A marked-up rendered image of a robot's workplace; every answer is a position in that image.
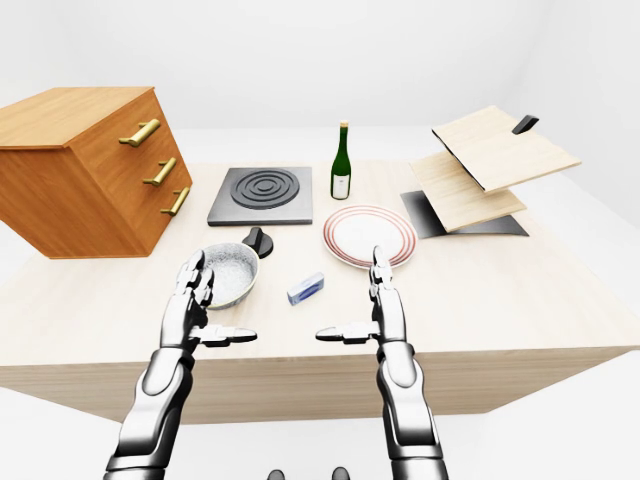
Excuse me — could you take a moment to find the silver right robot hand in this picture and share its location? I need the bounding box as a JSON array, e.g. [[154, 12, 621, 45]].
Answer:
[[314, 244, 409, 346]]

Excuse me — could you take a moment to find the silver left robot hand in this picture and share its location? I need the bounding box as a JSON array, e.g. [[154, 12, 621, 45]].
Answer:
[[158, 248, 259, 351]]

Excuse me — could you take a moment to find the patterned grey bowl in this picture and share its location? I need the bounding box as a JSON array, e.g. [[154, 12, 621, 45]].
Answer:
[[187, 242, 261, 311]]

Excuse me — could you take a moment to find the white plate with red rings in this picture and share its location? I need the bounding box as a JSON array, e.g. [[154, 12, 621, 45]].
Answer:
[[322, 204, 419, 270]]

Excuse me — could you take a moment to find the flat dark stove plate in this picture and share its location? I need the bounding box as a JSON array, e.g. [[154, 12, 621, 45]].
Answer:
[[207, 166, 314, 227]]

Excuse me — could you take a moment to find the small blue and white box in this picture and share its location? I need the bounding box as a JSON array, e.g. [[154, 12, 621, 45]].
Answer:
[[286, 271, 325, 307]]

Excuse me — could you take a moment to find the wooden cabinet drawer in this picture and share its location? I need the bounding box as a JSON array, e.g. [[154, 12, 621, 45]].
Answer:
[[121, 155, 194, 259], [93, 124, 184, 225], [64, 90, 172, 189]]

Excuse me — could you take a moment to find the round black stove knob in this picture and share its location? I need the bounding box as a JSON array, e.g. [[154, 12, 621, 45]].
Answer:
[[241, 226, 275, 260]]

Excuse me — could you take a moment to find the green wine bottle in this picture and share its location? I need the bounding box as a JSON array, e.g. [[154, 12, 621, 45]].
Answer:
[[329, 120, 353, 201]]

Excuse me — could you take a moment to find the wooden cabinet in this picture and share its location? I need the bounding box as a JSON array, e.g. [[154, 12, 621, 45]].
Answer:
[[0, 86, 194, 260]]

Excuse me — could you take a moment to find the brass drawer handle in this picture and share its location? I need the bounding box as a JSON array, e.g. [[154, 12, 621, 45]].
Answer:
[[118, 118, 162, 148], [160, 186, 192, 217], [142, 157, 178, 188]]

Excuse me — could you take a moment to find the wooden rack with black frame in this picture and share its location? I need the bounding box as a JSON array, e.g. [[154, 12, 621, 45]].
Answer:
[[399, 104, 583, 240]]

